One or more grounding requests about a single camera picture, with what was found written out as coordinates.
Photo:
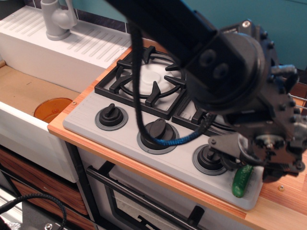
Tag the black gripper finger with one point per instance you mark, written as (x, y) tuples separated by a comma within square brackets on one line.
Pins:
[(273, 173), (231, 163)]

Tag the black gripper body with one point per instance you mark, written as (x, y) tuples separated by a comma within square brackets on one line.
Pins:
[(269, 132)]

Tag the green toy pickle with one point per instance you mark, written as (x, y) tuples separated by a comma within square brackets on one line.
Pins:
[(241, 180)]

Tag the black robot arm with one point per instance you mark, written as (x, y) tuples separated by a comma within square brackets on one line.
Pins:
[(228, 74)]

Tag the black right stove knob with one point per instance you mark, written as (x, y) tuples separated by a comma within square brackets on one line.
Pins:
[(207, 161)]

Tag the black stove knob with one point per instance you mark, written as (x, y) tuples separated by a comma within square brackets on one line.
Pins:
[(159, 129), (111, 118), (207, 161)]

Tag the black middle stove knob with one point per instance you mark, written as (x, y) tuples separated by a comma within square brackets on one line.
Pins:
[(159, 129)]

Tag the black left stove knob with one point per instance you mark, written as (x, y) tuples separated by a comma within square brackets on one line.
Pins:
[(111, 118)]

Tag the grey toy stove top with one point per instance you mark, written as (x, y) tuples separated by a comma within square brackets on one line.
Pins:
[(82, 121)]

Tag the black right burner grate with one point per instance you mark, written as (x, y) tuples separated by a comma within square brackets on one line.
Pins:
[(190, 116)]

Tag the black burner grate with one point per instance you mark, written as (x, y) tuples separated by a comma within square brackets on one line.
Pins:
[(162, 83), (190, 116)]

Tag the black left burner grate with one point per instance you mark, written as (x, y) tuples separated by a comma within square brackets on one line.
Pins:
[(162, 83)]

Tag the oven door with window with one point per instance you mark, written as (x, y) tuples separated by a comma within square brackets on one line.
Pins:
[(178, 165)]

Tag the orange plastic plate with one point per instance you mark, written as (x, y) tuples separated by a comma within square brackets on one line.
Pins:
[(50, 109)]

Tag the wood grain drawer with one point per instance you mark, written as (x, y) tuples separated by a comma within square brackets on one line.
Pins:
[(27, 177)]

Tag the white toy sink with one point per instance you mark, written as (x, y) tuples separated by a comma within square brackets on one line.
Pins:
[(34, 69)]

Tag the grey toy faucet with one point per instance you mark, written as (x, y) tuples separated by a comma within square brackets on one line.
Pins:
[(58, 21)]

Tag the black oven door handle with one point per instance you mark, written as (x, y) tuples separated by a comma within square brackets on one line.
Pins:
[(102, 175)]

